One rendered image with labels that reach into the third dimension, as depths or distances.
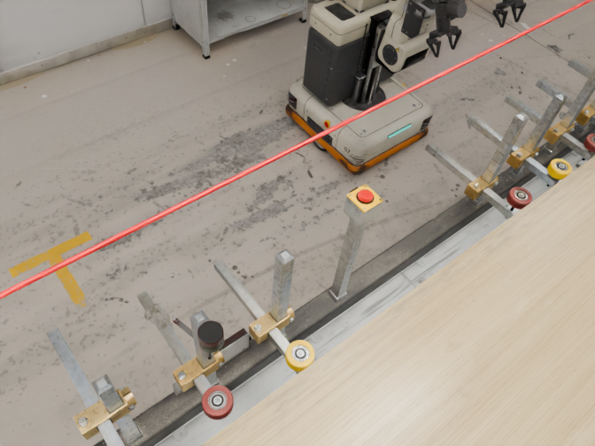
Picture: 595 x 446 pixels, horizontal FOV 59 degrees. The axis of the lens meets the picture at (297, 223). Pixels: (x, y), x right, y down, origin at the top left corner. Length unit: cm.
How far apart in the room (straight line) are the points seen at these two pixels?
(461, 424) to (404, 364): 21
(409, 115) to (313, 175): 65
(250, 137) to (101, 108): 95
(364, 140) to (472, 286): 142
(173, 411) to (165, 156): 185
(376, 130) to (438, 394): 181
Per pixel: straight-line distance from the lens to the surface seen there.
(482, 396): 156
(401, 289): 196
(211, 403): 142
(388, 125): 305
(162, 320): 156
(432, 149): 217
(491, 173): 208
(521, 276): 180
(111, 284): 269
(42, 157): 333
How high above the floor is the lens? 226
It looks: 53 degrees down
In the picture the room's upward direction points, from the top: 8 degrees clockwise
